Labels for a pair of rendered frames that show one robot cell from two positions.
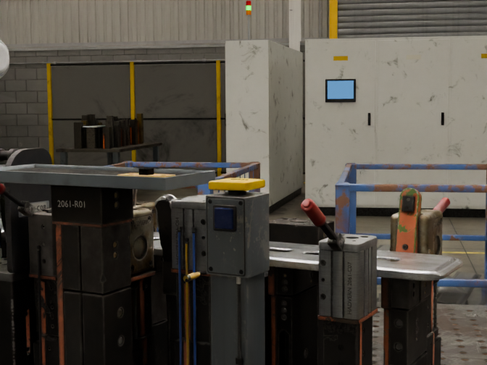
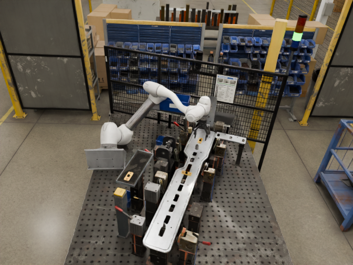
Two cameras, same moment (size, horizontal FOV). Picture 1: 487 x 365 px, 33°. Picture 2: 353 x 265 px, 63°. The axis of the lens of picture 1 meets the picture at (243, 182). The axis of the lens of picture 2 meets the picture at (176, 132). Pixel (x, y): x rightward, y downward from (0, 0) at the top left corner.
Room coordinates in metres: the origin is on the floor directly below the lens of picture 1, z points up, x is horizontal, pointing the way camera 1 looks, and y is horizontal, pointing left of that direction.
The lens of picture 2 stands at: (1.21, -1.35, 2.60)
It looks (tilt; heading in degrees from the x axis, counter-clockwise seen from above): 35 degrees down; 77
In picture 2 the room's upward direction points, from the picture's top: 3 degrees clockwise
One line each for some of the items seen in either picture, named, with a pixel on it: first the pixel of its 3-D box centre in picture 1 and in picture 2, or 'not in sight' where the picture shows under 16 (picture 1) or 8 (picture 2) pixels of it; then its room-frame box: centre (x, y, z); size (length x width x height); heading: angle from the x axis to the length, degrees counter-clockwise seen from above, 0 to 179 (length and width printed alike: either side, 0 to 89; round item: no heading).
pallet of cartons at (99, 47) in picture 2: not in sight; (97, 54); (0.87, 4.25, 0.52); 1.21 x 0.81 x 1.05; 84
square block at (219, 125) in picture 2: not in sight; (217, 137); (2.17, 0.86, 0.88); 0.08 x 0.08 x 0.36; 61
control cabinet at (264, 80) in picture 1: (267, 108); not in sight; (10.71, -0.31, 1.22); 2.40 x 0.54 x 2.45; 167
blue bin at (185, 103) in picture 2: not in sight; (175, 102); (1.79, 1.25, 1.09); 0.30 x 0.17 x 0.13; 158
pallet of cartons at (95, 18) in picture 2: not in sight; (114, 33); (1.21, 5.61, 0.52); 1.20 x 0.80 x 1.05; 77
